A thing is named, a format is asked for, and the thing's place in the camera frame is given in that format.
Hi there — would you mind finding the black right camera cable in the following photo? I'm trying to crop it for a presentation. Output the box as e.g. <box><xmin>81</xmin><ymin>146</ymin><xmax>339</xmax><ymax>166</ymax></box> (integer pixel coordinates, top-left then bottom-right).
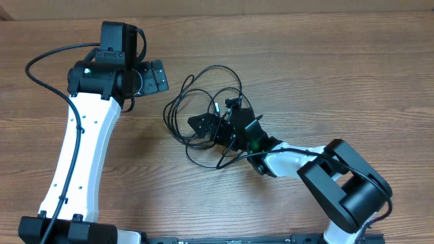
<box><xmin>215</xmin><ymin>115</ymin><xmax>394</xmax><ymax>231</ymax></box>

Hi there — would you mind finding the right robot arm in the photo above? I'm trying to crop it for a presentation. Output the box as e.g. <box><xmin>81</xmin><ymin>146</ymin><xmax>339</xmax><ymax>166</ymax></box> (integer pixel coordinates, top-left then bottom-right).
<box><xmin>188</xmin><ymin>99</ymin><xmax>393</xmax><ymax>243</ymax></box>

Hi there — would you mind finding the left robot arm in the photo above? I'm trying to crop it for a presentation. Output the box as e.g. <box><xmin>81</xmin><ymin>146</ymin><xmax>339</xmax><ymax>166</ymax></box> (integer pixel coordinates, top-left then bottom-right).
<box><xmin>18</xmin><ymin>21</ymin><xmax>168</xmax><ymax>243</ymax></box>

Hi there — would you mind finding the black cable bundle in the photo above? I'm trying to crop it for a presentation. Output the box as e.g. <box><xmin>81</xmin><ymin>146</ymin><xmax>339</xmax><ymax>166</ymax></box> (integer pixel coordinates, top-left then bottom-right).
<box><xmin>162</xmin><ymin>64</ymin><xmax>264</xmax><ymax>169</ymax></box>

